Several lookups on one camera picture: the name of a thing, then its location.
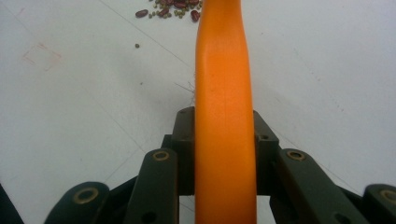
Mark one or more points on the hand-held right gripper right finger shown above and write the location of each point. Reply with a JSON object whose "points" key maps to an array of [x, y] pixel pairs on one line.
{"points": [[264, 146]]}

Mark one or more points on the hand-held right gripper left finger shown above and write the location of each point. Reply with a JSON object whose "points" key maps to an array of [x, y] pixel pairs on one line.
{"points": [[183, 149]]}

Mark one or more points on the pile of mixed beans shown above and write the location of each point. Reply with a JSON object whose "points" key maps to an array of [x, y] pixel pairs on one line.
{"points": [[174, 7]]}

